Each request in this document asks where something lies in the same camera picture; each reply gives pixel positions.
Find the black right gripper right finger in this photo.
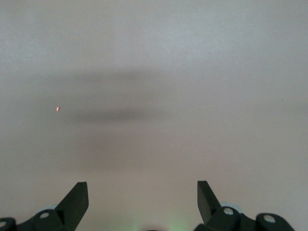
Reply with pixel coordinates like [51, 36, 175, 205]
[194, 180, 258, 231]

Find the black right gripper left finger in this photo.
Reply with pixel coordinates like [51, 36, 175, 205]
[18, 182, 89, 231]

